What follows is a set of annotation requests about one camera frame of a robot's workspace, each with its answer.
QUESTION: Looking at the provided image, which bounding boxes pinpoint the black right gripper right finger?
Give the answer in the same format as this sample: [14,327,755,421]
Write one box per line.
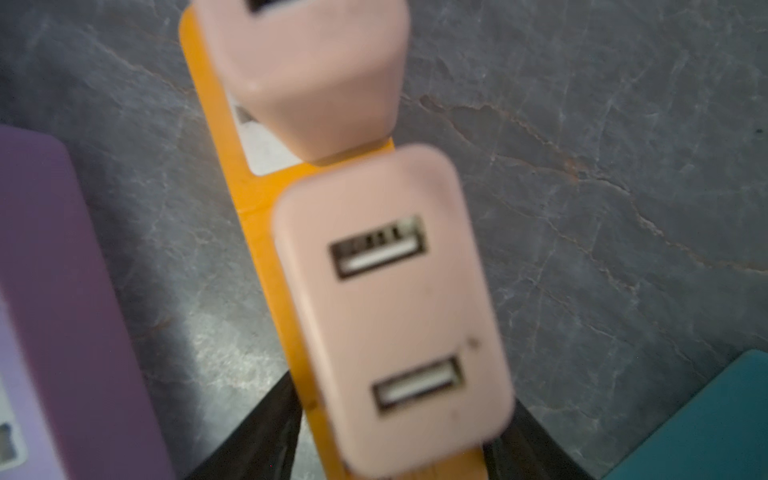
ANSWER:
[483,399,594,480]

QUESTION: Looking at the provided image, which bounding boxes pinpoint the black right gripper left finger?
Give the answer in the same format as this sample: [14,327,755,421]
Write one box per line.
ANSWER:
[187,373,303,480]

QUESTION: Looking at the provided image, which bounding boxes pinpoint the purple power strip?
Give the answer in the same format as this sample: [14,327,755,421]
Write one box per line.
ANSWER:
[1,126,174,479]

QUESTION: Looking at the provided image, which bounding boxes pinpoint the orange power strip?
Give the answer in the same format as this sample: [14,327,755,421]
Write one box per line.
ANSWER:
[178,5,490,480]

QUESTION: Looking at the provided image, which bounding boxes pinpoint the teal power strip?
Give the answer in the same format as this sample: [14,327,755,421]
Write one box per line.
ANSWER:
[606,350,767,479]

